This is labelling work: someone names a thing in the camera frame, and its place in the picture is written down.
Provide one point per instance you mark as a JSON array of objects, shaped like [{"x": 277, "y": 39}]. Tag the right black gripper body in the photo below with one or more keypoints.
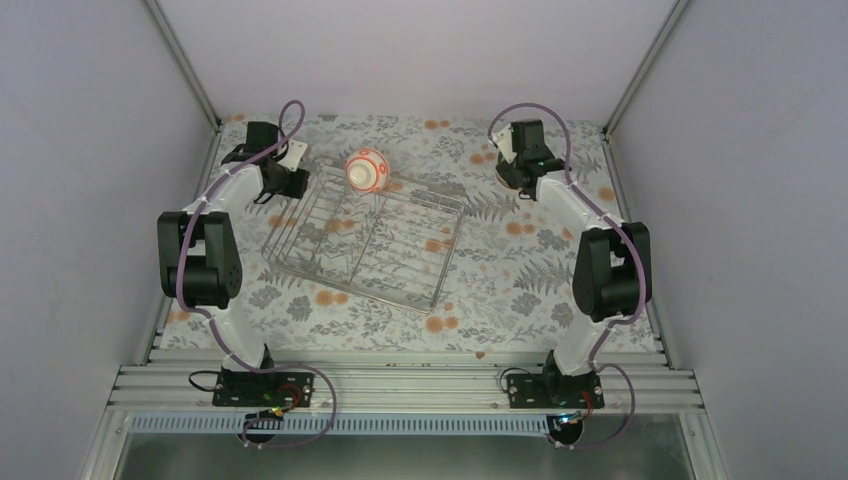
[{"x": 506, "y": 174}]

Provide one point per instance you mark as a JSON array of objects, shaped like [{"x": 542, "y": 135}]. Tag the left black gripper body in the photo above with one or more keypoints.
[{"x": 289, "y": 189}]

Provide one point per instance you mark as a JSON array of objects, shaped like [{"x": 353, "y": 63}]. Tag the wire dish rack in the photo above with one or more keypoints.
[{"x": 394, "y": 246}]

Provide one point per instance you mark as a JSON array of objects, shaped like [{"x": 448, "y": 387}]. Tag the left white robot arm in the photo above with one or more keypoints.
[{"x": 199, "y": 258}]

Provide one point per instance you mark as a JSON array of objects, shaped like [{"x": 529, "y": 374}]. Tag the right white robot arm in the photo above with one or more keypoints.
[{"x": 611, "y": 281}]

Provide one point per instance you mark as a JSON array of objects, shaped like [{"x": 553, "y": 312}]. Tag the red patterned white bowl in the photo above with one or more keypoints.
[{"x": 367, "y": 170}]

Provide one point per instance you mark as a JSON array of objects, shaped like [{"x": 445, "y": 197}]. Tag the floral tablecloth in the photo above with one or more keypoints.
[{"x": 509, "y": 283}]

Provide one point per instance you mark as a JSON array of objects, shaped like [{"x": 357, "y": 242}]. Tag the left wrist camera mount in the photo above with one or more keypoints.
[{"x": 290, "y": 155}]

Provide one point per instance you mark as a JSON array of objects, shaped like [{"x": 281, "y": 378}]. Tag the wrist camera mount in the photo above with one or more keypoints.
[
  {"x": 290, "y": 155},
  {"x": 502, "y": 140}
]

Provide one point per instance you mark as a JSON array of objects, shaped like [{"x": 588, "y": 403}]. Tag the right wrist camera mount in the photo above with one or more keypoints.
[{"x": 502, "y": 140}]

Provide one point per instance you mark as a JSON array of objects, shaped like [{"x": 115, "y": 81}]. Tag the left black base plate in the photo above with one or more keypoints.
[{"x": 278, "y": 390}]

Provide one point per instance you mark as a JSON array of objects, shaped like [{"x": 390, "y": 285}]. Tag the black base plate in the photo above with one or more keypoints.
[
  {"x": 540, "y": 391},
  {"x": 278, "y": 390}
]

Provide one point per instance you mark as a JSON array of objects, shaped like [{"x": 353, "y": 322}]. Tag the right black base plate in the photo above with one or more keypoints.
[{"x": 540, "y": 391}]

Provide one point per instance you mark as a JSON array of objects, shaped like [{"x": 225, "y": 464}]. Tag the aluminium rail frame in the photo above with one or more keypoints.
[{"x": 395, "y": 382}]

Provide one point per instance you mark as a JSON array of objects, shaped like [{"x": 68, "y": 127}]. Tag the grey slotted cable duct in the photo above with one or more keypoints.
[{"x": 344, "y": 424}]

